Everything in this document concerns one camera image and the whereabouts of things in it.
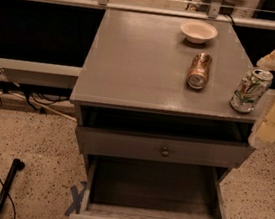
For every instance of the white green soda can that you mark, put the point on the white green soda can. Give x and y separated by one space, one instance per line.
251 88

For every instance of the black metal stand leg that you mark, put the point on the black metal stand leg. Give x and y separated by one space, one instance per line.
17 165

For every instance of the white paper bowl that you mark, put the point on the white paper bowl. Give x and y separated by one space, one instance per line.
198 32

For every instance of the open grey lower drawer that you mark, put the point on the open grey lower drawer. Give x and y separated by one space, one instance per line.
121 188

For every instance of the grey wooden drawer cabinet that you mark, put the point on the grey wooden drawer cabinet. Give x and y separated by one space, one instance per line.
135 80

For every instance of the grey upper drawer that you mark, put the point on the grey upper drawer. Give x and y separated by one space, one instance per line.
125 144

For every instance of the orange soda can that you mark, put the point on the orange soda can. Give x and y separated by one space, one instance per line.
198 75

